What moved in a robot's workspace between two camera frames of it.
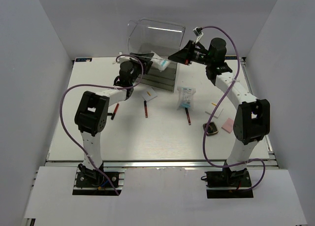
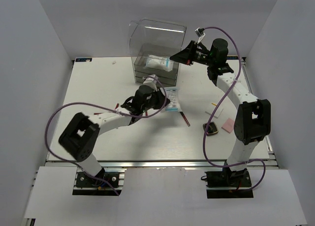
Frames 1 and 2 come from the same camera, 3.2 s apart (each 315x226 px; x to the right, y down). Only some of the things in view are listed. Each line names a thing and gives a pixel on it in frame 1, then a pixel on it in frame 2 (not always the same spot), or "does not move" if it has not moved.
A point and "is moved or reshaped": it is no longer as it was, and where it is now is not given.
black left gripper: x=143 y=62 to x=160 y=98
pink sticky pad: x=228 y=125 does not move
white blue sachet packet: x=159 y=62 is moved or reshaped
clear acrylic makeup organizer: x=162 y=39 does not move
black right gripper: x=183 y=57 does not move
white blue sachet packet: x=185 y=95 to x=172 y=94
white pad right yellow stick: x=211 y=108 does not move
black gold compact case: x=212 y=128 does not move
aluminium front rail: x=155 y=164 does not move
